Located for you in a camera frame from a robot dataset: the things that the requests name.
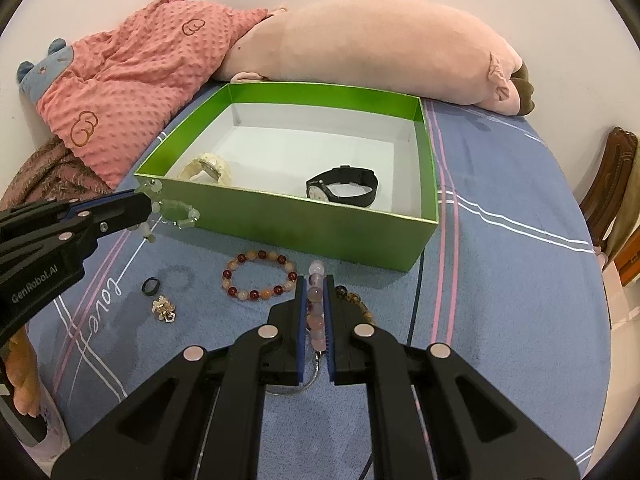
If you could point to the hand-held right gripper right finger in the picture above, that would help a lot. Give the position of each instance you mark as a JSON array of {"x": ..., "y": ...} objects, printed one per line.
[{"x": 329, "y": 330}]

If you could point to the blue plush toy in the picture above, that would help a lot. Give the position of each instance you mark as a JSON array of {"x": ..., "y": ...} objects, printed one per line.
[{"x": 47, "y": 75}]

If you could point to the white printed cloth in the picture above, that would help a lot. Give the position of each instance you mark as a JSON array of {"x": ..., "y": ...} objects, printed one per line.
[{"x": 45, "y": 425}]

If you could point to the black wrist watch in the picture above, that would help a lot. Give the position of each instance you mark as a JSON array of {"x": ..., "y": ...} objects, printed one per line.
[{"x": 367, "y": 187}]

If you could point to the pink dotted blanket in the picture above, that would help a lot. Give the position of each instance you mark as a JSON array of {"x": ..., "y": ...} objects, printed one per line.
[{"x": 150, "y": 70}]

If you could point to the silver bangle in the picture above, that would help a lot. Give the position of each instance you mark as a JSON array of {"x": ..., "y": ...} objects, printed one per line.
[{"x": 290, "y": 393}]

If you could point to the brown knitted blanket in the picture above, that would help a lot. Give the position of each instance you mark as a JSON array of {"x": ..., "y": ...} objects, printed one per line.
[{"x": 45, "y": 175}]

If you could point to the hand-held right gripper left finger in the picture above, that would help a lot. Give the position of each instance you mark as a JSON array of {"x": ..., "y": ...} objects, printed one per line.
[{"x": 300, "y": 330}]

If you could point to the pink pig plush pillow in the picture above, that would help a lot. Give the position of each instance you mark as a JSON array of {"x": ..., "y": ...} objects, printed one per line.
[{"x": 375, "y": 45}]

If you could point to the green cardboard box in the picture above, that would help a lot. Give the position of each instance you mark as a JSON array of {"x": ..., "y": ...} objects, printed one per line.
[{"x": 300, "y": 225}]

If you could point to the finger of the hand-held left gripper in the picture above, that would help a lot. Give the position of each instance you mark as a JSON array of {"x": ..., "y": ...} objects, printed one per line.
[
  {"x": 120, "y": 212},
  {"x": 30, "y": 217}
]

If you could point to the tan chair cushion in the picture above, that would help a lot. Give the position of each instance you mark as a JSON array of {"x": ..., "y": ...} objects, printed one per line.
[{"x": 627, "y": 220}]

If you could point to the person's left hand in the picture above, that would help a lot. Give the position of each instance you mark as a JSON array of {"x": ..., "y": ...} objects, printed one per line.
[{"x": 22, "y": 375}]

